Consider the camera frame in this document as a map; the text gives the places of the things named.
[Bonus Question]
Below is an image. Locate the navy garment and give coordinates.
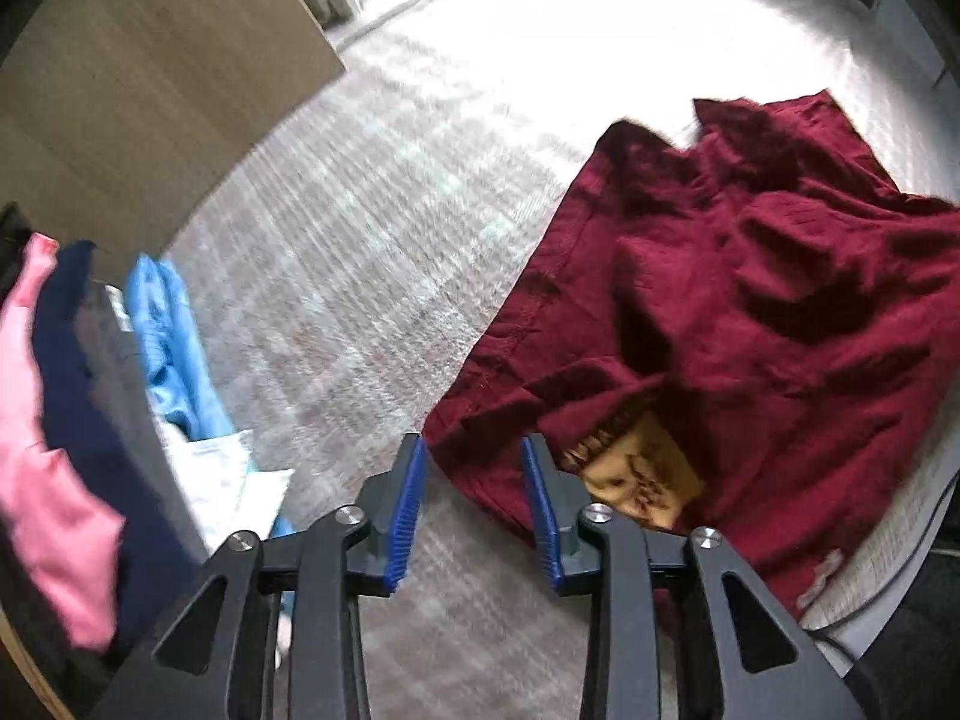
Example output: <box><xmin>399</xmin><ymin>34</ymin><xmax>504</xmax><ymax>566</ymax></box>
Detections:
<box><xmin>34</xmin><ymin>240</ymin><xmax>212</xmax><ymax>661</ymax></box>

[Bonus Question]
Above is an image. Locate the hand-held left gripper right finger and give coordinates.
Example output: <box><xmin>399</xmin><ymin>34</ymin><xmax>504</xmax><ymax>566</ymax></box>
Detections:
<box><xmin>521</xmin><ymin>431</ymin><xmax>890</xmax><ymax>720</ymax></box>

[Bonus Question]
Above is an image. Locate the large light wooden board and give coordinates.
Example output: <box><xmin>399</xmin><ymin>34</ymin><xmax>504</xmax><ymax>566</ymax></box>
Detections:
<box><xmin>0</xmin><ymin>0</ymin><xmax>347</xmax><ymax>293</ymax></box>

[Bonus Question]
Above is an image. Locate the white garment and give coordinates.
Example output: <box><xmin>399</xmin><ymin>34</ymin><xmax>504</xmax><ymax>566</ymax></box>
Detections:
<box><xmin>157</xmin><ymin>427</ymin><xmax>297</xmax><ymax>542</ymax></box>

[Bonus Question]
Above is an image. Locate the checked woven mat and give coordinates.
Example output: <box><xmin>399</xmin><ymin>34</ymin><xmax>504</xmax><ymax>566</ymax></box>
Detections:
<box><xmin>161</xmin><ymin>0</ymin><xmax>960</xmax><ymax>720</ymax></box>

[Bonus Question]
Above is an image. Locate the maroon shirt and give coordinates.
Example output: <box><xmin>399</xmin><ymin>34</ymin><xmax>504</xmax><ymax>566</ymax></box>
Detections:
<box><xmin>424</xmin><ymin>90</ymin><xmax>960</xmax><ymax>608</ymax></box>

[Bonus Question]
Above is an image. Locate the pink garment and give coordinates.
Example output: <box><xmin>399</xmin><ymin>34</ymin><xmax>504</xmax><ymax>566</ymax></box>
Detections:
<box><xmin>0</xmin><ymin>234</ymin><xmax>125</xmax><ymax>652</ymax></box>

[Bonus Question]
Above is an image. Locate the light blue garment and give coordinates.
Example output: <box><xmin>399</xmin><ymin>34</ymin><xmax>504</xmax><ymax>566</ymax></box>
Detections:
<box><xmin>124</xmin><ymin>255</ymin><xmax>235</xmax><ymax>445</ymax></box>

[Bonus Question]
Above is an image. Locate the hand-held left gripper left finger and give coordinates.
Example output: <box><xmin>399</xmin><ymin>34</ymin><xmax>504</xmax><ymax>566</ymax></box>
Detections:
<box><xmin>94</xmin><ymin>433</ymin><xmax>430</xmax><ymax>720</ymax></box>

